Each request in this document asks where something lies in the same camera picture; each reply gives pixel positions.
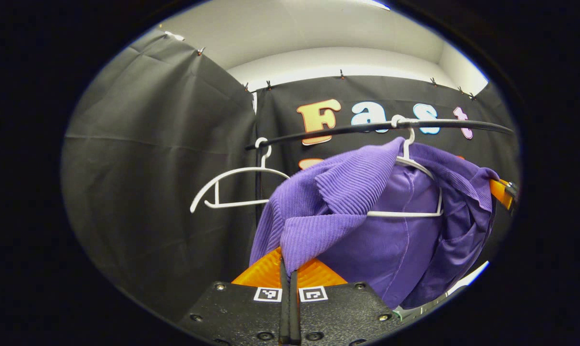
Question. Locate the plain black backdrop cloth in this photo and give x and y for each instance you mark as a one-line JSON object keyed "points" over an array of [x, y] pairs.
{"points": [[150, 168]]}

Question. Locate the purple jacket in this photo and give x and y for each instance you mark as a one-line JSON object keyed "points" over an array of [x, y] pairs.
{"points": [[347, 192]]}

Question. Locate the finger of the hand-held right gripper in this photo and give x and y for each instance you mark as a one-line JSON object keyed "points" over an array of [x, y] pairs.
{"points": [[500, 191]]}

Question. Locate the row of small metal clips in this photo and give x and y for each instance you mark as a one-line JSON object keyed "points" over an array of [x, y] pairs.
{"points": [[201, 50]]}

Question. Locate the white clothes hanger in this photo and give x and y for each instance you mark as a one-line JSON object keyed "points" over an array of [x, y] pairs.
{"points": [[237, 203], [400, 214]]}

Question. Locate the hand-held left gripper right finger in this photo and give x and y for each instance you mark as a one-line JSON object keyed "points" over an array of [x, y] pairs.
{"points": [[338, 312]]}

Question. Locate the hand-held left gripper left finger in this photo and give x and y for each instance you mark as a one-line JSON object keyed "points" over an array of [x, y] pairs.
{"points": [[241, 312]]}

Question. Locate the black clothes rack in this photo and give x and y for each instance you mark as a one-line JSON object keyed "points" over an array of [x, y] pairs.
{"points": [[357, 127]]}

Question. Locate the green laundry hamper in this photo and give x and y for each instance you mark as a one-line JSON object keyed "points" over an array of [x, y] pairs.
{"points": [[405, 315]]}

